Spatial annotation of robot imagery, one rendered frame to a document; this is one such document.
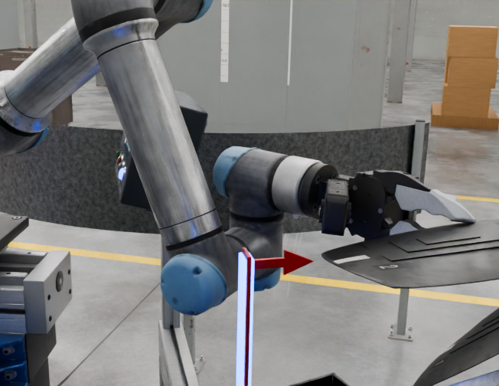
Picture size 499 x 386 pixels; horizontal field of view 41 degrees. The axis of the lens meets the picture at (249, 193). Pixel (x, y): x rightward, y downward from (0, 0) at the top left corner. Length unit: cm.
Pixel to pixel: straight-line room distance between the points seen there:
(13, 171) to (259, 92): 435
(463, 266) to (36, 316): 69
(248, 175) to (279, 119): 601
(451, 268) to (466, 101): 821
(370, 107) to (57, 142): 286
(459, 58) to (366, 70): 386
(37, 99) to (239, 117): 593
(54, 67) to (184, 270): 42
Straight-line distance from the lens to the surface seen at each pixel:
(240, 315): 62
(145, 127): 80
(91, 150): 262
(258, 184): 87
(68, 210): 274
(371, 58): 497
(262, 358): 286
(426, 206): 76
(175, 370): 108
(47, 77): 108
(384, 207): 78
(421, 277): 59
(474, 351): 91
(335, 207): 72
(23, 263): 120
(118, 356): 290
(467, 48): 875
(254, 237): 89
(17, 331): 113
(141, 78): 81
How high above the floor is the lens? 140
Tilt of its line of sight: 16 degrees down
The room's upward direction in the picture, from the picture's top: 1 degrees clockwise
